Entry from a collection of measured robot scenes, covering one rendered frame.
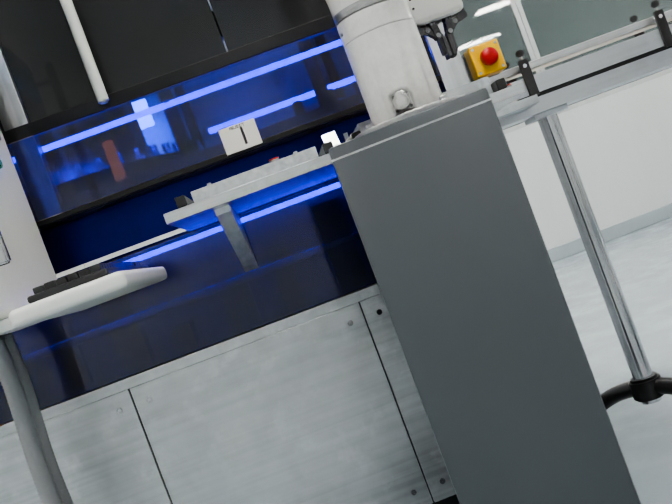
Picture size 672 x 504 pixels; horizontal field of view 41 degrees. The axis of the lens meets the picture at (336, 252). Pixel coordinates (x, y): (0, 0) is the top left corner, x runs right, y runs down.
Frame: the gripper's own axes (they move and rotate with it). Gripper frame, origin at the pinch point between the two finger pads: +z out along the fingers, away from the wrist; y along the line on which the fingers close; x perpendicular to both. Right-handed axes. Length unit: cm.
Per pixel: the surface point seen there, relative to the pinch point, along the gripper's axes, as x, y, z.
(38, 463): -14, 101, 47
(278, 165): -12.1, 36.8, 8.5
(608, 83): -49, -46, 14
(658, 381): -51, -33, 86
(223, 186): -12, 48, 9
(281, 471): -38, 59, 71
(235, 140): -38, 43, -3
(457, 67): -38.0, -10.1, -1.0
